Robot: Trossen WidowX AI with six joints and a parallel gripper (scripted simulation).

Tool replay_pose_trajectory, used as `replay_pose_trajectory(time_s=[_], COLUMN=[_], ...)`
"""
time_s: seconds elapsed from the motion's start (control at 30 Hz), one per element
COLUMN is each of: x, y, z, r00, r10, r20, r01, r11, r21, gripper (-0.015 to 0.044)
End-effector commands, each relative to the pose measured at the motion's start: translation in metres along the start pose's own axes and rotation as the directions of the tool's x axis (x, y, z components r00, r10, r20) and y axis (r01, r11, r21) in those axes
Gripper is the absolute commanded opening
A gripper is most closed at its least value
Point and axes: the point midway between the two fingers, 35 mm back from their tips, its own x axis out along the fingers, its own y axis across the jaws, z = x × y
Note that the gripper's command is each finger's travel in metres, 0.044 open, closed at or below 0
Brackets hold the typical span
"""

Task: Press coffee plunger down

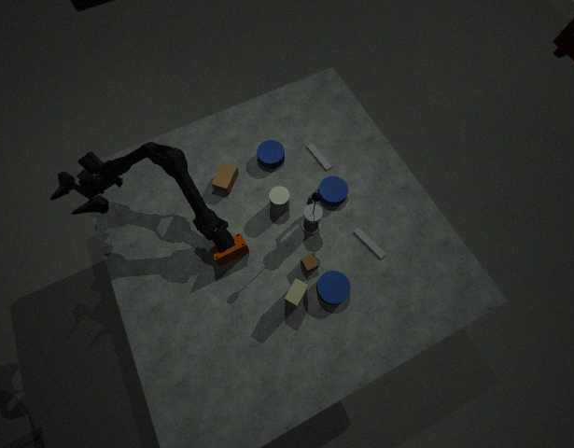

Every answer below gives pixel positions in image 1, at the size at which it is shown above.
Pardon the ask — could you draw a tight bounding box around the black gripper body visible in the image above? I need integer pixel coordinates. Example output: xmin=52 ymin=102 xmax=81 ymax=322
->
xmin=58 ymin=172 xmax=109 ymax=214

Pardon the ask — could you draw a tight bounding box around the olive green block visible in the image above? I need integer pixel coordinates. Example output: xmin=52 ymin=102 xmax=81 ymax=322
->
xmin=285 ymin=278 xmax=308 ymax=309

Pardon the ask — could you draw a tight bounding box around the glass french press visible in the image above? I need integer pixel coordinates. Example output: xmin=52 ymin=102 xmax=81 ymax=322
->
xmin=301 ymin=192 xmax=323 ymax=234

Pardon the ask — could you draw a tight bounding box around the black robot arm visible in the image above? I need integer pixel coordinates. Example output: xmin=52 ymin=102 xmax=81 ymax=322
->
xmin=77 ymin=142 xmax=235 ymax=253

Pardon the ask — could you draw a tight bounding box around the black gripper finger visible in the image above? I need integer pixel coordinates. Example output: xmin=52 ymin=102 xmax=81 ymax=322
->
xmin=51 ymin=178 xmax=70 ymax=200
xmin=72 ymin=198 xmax=99 ymax=215

